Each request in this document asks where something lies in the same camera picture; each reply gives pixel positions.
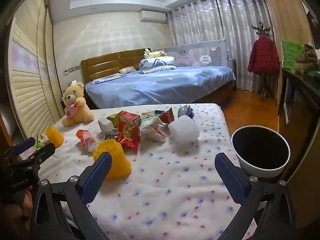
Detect blue bed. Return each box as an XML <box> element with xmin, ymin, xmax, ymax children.
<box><xmin>84</xmin><ymin>66</ymin><xmax>237</xmax><ymax>109</ymax></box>

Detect dark green cloth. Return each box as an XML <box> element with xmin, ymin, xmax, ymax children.
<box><xmin>307</xmin><ymin>70</ymin><xmax>320</xmax><ymax>83</ymax></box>

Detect green snack wrapper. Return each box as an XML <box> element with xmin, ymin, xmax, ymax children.
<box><xmin>35</xmin><ymin>134</ymin><xmax>52</xmax><ymax>150</ymax></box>

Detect brown fuzzy cloth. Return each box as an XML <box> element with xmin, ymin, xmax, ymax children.
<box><xmin>294</xmin><ymin>44</ymin><xmax>319</xmax><ymax>75</ymax></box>

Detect dark wooden coat rack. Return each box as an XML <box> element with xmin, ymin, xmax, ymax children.
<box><xmin>251</xmin><ymin>21</ymin><xmax>273</xmax><ymax>99</ymax></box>

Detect white air conditioner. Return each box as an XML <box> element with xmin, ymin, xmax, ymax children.
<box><xmin>139</xmin><ymin>10</ymin><xmax>167</xmax><ymax>23</ymax></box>

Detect yellow chip bag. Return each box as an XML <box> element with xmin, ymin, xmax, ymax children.
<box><xmin>107</xmin><ymin>113</ymin><xmax>125</xmax><ymax>128</ymax></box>

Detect white floral blanket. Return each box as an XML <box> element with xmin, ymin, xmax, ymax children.
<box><xmin>37</xmin><ymin>102</ymin><xmax>258</xmax><ymax>240</ymax></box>

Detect white foam block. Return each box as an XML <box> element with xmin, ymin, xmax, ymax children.
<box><xmin>168</xmin><ymin>116</ymin><xmax>200</xmax><ymax>143</ymax></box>

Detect wooden headboard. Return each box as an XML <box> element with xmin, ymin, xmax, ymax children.
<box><xmin>81</xmin><ymin>48</ymin><xmax>150</xmax><ymax>84</ymax></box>

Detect blue plastic bag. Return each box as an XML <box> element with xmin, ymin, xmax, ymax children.
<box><xmin>177</xmin><ymin>105</ymin><xmax>195</xmax><ymax>119</ymax></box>

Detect red snack bag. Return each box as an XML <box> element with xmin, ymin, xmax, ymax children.
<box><xmin>117</xmin><ymin>121</ymin><xmax>140</xmax><ymax>152</ymax></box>

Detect white trash bin black liner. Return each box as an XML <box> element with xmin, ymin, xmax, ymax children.
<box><xmin>230</xmin><ymin>126</ymin><xmax>291</xmax><ymax>179</ymax></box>

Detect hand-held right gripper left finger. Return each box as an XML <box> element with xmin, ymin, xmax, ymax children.
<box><xmin>30</xmin><ymin>151</ymin><xmax>113</xmax><ymax>240</ymax></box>

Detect yellow plush toy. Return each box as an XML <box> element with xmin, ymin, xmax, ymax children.
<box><xmin>143</xmin><ymin>48</ymin><xmax>167</xmax><ymax>58</ymax></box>

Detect folded blue white quilt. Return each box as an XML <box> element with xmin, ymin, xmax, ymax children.
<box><xmin>139</xmin><ymin>56</ymin><xmax>177</xmax><ymax>74</ymax></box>

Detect white foam net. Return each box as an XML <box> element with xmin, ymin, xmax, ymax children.
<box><xmin>97</xmin><ymin>118</ymin><xmax>118</xmax><ymax>140</ymax></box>

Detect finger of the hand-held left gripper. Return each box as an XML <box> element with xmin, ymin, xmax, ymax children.
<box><xmin>10</xmin><ymin>142</ymin><xmax>56</xmax><ymax>173</ymax></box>
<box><xmin>4</xmin><ymin>137</ymin><xmax>36</xmax><ymax>162</ymax></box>

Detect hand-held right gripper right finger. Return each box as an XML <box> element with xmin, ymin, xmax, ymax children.
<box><xmin>214</xmin><ymin>152</ymin><xmax>297</xmax><ymax>240</ymax></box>

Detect red white snack wrapper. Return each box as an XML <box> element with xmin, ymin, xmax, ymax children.
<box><xmin>76</xmin><ymin>129</ymin><xmax>98</xmax><ymax>152</ymax></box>

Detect large yellow foam net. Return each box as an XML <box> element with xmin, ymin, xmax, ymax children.
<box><xmin>93</xmin><ymin>140</ymin><xmax>132</xmax><ymax>181</ymax></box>

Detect grey patterned curtain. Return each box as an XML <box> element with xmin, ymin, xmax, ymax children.
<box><xmin>167</xmin><ymin>0</ymin><xmax>275</xmax><ymax>90</ymax></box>

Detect dark wooden cabinet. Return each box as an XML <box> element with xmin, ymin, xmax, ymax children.
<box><xmin>277</xmin><ymin>66</ymin><xmax>320</xmax><ymax>140</ymax></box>

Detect small yellow foam net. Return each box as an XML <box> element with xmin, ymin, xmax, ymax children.
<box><xmin>44</xmin><ymin>126</ymin><xmax>65</xmax><ymax>148</ymax></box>

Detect red puffer jacket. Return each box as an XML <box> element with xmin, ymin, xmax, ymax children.
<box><xmin>247</xmin><ymin>37</ymin><xmax>280</xmax><ymax>75</ymax></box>

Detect cream louvered wardrobe doors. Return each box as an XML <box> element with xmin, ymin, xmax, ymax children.
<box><xmin>7</xmin><ymin>0</ymin><xmax>65</xmax><ymax>140</ymax></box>

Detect stack of green packets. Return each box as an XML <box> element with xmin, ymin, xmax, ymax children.
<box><xmin>281</xmin><ymin>40</ymin><xmax>304</xmax><ymax>70</ymax></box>

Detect red milk carton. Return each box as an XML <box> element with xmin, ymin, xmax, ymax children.
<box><xmin>119</xmin><ymin>112</ymin><xmax>141</xmax><ymax>127</ymax></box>

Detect grey bed guard rail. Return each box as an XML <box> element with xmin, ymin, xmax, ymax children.
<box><xmin>152</xmin><ymin>39</ymin><xmax>228</xmax><ymax>67</ymax></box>

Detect person's left hand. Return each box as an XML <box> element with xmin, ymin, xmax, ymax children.
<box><xmin>0</xmin><ymin>186</ymin><xmax>34</xmax><ymax>222</ymax></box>

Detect yellow teddy bear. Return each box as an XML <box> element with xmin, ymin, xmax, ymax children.
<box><xmin>61</xmin><ymin>81</ymin><xmax>95</xmax><ymax>127</ymax></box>

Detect blue patterned pillow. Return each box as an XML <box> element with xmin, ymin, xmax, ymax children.
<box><xmin>91</xmin><ymin>75</ymin><xmax>120</xmax><ymax>84</ymax></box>

